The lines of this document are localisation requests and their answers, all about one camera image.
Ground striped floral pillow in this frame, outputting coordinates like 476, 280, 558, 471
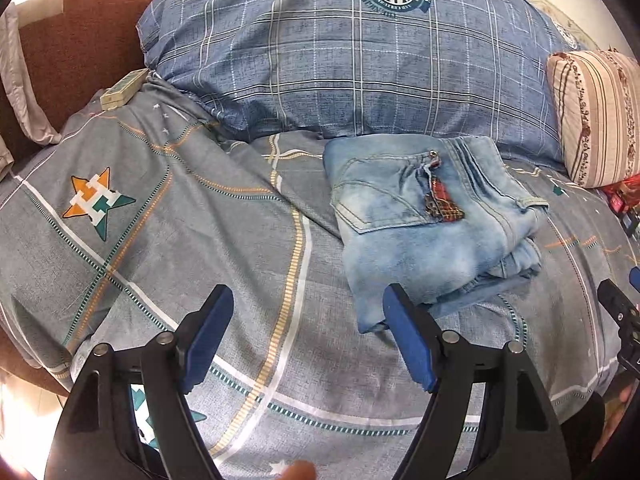
546, 49, 640, 190

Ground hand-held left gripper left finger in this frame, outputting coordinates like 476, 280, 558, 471
44, 284, 236, 480

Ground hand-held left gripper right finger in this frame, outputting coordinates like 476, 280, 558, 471
382, 283, 572, 480

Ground grey cloth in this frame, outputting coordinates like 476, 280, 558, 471
0, 2, 63, 147

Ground blue plaid pillow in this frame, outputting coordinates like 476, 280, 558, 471
137, 0, 588, 171

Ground brown upholstered headboard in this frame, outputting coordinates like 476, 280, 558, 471
0, 0, 161, 161

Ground small green cream box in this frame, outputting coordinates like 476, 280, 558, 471
100, 69, 150, 111

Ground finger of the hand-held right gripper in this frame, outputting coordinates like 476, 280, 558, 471
598, 278, 640, 376

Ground light blue denim pants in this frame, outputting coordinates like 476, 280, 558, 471
322, 135, 551, 335

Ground grey star-print blanket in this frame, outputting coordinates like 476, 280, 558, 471
0, 67, 640, 480

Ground person's left hand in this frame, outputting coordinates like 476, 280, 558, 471
280, 461, 317, 480

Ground red plastic package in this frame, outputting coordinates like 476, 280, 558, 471
602, 175, 640, 222

